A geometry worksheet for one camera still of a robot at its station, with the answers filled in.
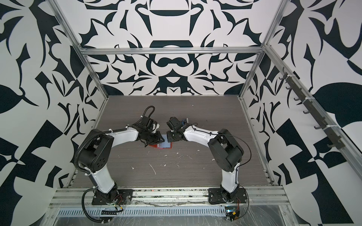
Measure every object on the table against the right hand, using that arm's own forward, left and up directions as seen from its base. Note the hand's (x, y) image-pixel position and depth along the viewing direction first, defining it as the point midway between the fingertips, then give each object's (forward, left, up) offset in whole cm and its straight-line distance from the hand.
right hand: (170, 136), depth 92 cm
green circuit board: (-40, -32, -7) cm, 51 cm away
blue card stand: (+12, -10, 0) cm, 15 cm away
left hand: (-1, +3, -2) cm, 4 cm away
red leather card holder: (-4, +4, -5) cm, 7 cm away
